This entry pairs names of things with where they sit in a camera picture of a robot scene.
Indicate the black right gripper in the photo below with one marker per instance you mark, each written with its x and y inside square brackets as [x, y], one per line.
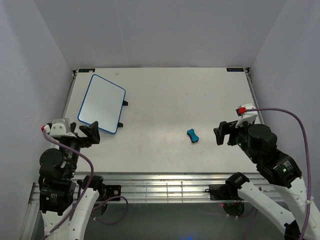
[225, 127]

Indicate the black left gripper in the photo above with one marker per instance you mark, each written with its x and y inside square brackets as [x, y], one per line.
[92, 130]

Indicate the blue bone-shaped whiteboard eraser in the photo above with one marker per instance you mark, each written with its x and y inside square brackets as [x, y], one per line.
[192, 135]

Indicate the blue-framed whiteboard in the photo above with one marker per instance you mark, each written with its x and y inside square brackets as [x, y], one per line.
[103, 102]

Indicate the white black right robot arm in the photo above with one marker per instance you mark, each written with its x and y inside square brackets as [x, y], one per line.
[302, 218]

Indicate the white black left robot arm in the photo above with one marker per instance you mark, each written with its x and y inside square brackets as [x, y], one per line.
[68, 186]

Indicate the dark corner label left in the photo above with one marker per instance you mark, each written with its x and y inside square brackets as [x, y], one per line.
[86, 70]

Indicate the dark corner label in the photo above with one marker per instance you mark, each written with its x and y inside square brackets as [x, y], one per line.
[86, 70]
[234, 69]

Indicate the dark corner label right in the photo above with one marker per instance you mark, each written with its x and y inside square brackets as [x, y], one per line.
[234, 69]

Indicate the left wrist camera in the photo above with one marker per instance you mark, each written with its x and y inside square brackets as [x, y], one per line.
[57, 128]

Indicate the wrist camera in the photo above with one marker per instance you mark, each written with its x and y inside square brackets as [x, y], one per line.
[57, 128]
[247, 114]

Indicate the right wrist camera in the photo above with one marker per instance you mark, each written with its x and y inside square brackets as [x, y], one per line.
[247, 114]

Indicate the wire whiteboard stand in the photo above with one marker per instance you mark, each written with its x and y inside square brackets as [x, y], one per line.
[122, 114]

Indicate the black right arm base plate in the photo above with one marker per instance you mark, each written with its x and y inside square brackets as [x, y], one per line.
[222, 192]

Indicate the aluminium table edge rail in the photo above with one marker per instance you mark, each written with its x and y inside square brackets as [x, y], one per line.
[254, 97]

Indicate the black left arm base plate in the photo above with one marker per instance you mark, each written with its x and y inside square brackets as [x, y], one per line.
[109, 191]

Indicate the aluminium front frame rails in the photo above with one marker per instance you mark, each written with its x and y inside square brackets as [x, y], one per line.
[165, 188]

